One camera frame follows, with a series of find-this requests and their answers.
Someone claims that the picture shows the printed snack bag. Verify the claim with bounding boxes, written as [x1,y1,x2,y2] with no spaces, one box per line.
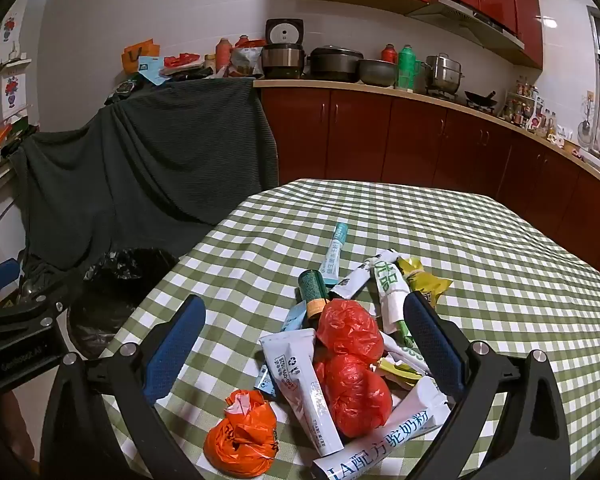
[230,46,263,78]

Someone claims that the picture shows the green checked tablecloth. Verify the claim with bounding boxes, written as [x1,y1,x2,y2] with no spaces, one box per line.
[100,177,600,480]

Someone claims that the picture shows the teal toothpaste tube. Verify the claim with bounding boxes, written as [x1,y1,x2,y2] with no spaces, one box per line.
[320,221,350,281]

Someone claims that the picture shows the light blue sachet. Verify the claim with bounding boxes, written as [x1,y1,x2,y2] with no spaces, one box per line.
[280,302,308,333]

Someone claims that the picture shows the yellow snack wrapper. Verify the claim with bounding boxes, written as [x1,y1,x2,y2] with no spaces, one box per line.
[397,256,453,308]

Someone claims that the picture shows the white squeeze tube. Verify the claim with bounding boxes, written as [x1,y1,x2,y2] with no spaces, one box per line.
[259,329,345,457]

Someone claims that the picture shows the orange paper bag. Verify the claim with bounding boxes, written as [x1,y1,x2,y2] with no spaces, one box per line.
[122,39,161,75]

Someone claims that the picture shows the person's left forearm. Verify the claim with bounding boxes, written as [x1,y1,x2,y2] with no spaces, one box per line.
[0,392,38,466]

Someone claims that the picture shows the black lidded pot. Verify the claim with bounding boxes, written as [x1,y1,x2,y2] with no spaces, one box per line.
[307,46,365,83]

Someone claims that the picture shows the red flask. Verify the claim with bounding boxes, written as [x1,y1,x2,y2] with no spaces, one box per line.
[215,37,232,73]

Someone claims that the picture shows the steel range hood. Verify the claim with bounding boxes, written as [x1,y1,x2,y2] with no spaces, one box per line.
[407,0,526,51]

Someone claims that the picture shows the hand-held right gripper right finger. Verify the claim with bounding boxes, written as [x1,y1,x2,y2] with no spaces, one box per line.
[404,290,572,480]

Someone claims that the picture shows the red packaging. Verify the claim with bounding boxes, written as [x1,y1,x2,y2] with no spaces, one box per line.
[162,51,203,72]

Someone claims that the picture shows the yellow foil wrapper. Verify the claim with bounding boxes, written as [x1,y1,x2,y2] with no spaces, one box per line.
[377,358,423,387]

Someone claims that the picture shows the rice cooker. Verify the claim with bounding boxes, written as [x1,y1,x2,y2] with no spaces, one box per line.
[261,18,307,80]

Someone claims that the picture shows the rack of spice bottles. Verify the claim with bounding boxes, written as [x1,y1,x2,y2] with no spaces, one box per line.
[500,77,561,141]

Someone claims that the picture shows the flower wall poster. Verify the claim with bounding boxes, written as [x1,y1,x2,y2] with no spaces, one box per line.
[0,0,28,56]
[0,74,28,111]

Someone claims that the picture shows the white green-print packet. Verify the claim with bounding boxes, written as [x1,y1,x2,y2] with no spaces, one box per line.
[370,249,415,350]

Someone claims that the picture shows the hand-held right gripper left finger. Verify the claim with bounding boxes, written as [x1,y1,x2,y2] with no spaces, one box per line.
[40,294,216,480]

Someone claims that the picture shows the small blue packet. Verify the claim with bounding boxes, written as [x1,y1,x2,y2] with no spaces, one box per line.
[253,365,278,401]

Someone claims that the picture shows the brown lower cabinets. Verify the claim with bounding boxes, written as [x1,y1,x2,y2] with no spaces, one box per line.
[257,85,600,281]

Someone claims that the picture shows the red plastic bag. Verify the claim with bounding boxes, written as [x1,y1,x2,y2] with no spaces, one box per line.
[314,355,393,438]
[316,299,385,361]

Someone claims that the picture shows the dark green blanket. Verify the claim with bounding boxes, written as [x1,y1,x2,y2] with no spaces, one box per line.
[10,77,281,273]

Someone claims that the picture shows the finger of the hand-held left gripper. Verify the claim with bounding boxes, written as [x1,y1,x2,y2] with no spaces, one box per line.
[0,299,67,347]

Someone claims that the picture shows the dark wok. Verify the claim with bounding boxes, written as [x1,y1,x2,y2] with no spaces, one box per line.
[357,59,398,87]

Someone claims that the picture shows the green thermos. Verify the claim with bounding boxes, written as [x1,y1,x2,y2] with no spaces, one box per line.
[396,45,423,92]

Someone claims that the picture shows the steel steamer pot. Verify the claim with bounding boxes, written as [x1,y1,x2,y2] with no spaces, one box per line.
[424,53,466,95]

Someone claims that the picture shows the black trash bag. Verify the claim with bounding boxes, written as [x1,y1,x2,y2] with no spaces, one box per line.
[67,247,181,361]

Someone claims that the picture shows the dark green bottle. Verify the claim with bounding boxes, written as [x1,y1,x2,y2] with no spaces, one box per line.
[298,269,331,318]

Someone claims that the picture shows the orange plastic bag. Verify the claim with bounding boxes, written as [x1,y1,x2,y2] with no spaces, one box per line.
[203,389,280,478]

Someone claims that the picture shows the small white fan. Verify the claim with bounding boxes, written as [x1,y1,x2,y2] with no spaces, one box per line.
[576,120,595,153]

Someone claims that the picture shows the black frying pan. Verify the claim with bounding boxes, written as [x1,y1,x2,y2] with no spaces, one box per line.
[464,89,501,108]

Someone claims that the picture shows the green yellow stick packet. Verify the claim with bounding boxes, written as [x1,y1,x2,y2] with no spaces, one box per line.
[382,337,431,376]

